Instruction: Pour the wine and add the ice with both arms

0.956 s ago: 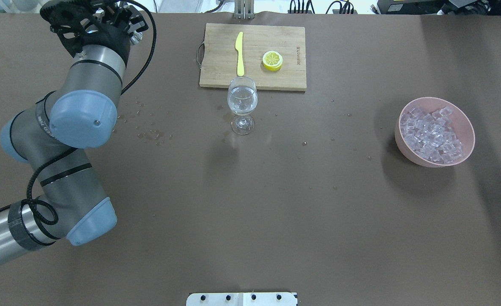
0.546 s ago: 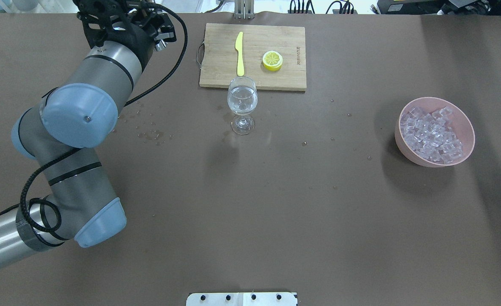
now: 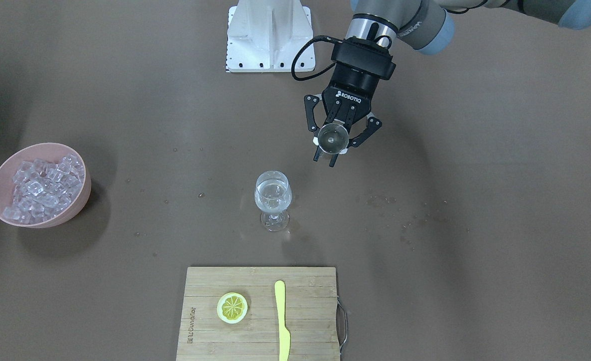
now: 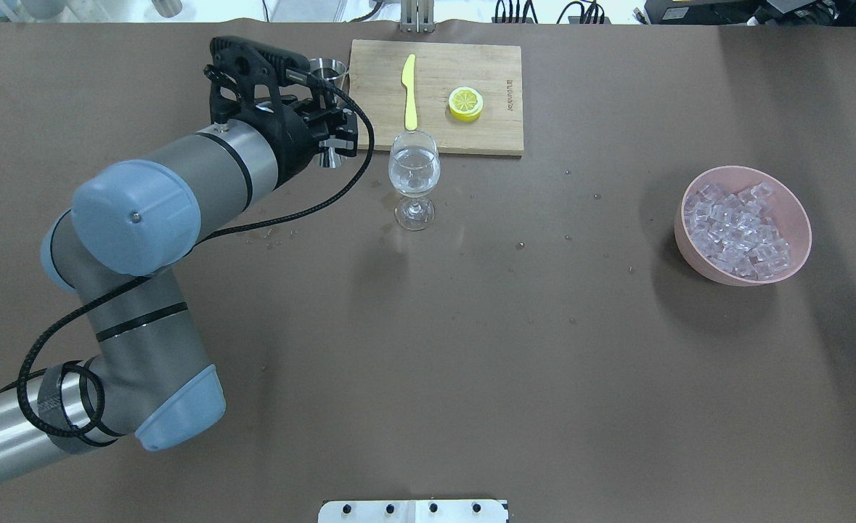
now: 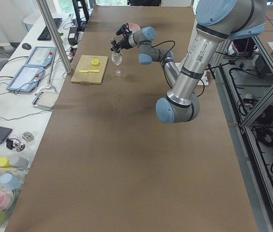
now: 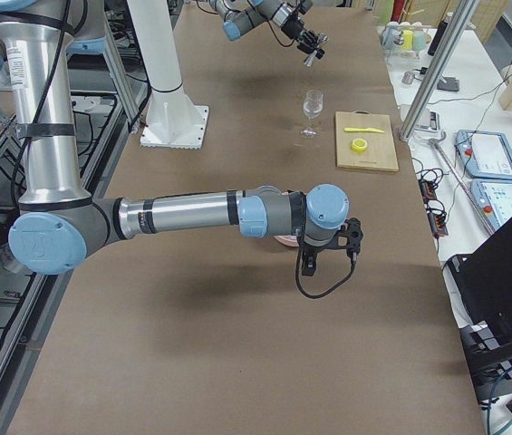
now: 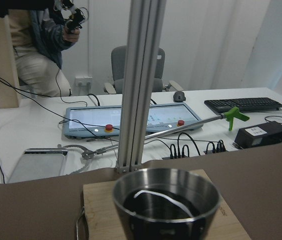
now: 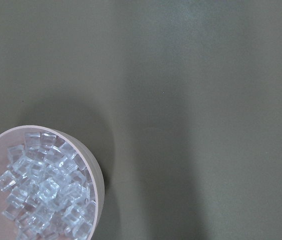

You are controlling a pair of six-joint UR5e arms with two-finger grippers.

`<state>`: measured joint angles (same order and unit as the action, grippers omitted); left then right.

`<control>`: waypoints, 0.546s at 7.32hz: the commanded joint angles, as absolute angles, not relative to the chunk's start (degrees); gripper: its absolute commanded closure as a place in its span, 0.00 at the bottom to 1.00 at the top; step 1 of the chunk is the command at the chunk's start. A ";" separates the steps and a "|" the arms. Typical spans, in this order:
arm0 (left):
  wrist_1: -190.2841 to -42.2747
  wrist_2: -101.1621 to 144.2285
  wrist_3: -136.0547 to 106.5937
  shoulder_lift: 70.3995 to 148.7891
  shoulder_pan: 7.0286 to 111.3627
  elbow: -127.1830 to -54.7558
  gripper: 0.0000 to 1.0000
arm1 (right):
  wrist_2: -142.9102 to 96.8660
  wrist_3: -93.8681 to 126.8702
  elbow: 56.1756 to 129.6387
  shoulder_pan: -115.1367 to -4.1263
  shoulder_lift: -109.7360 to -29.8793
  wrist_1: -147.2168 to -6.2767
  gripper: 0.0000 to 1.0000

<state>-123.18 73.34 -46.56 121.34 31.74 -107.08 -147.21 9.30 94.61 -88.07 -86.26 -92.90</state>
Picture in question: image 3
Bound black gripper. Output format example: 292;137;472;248
303;39;396;161

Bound steel jigger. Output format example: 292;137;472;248
317;123;349;155

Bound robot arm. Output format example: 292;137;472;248
291;1;591;167

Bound wine glass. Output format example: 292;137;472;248
255;170;292;232

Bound clear ice cubes pile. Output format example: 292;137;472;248
2;153;86;225

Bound bamboo cutting board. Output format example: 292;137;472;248
176;266;343;360

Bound yellow lemon slice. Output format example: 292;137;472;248
217;292;249;324

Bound yellow plastic knife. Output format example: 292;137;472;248
274;280;291;360

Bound pink bowl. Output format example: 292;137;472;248
0;142;91;229

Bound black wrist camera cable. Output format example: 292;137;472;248
291;35;346;82

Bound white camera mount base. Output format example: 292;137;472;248
225;1;313;73

